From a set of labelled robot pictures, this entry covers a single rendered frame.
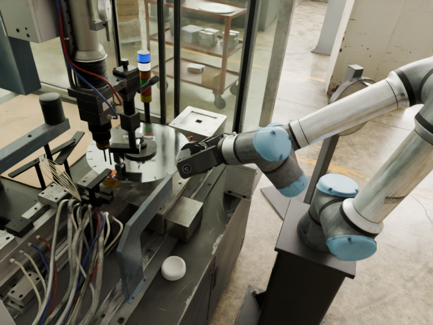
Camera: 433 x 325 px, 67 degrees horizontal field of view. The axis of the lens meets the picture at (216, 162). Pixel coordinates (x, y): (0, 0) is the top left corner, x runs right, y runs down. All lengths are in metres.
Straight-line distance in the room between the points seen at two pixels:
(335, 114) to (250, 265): 1.28
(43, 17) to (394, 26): 3.50
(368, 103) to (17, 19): 0.76
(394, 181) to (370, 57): 3.18
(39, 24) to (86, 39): 0.09
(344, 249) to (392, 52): 3.24
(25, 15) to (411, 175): 0.85
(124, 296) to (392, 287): 1.59
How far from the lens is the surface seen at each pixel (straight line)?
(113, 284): 1.00
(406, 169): 0.84
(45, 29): 0.77
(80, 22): 0.77
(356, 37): 3.88
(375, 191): 0.87
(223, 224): 1.13
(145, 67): 1.27
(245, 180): 1.17
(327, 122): 0.86
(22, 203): 1.18
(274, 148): 0.69
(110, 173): 0.97
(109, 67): 1.63
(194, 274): 1.00
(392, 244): 2.40
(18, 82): 0.87
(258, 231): 2.13
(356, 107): 0.86
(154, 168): 1.01
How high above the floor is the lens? 1.58
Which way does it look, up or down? 37 degrees down
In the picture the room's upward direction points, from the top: 5 degrees clockwise
